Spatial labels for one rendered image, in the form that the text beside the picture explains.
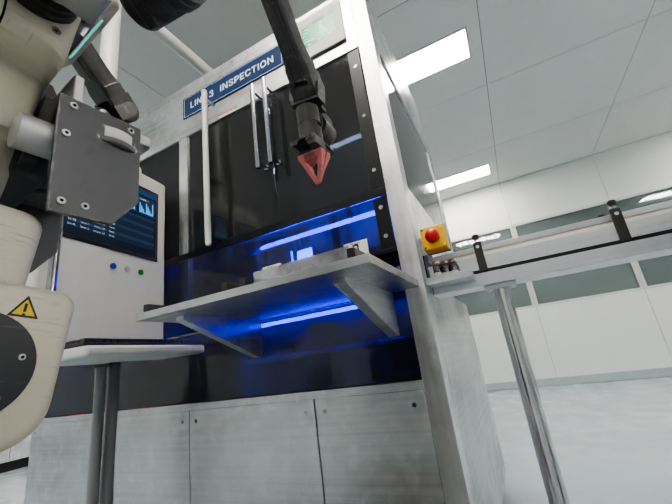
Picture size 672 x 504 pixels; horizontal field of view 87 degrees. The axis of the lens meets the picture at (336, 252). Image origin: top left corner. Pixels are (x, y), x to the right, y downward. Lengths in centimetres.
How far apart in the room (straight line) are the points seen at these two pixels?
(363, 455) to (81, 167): 98
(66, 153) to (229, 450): 113
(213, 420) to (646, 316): 524
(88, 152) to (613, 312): 564
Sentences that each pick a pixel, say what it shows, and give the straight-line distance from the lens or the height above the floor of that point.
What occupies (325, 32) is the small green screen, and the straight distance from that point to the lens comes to 166.
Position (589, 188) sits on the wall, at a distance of 607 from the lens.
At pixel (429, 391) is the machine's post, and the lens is 107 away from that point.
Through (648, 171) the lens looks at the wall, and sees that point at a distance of 626.
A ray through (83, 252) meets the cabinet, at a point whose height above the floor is 113.
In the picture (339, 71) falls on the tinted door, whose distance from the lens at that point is 153.
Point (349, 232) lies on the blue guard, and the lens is 119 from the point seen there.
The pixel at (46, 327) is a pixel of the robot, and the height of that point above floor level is 76.
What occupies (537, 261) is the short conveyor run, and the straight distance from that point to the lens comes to 117.
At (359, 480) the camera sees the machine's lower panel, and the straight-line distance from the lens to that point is 120.
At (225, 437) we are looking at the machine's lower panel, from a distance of 145.
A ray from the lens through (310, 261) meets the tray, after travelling 79.
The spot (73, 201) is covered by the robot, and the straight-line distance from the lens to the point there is 52.
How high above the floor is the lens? 69
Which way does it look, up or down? 17 degrees up
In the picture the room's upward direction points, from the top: 8 degrees counter-clockwise
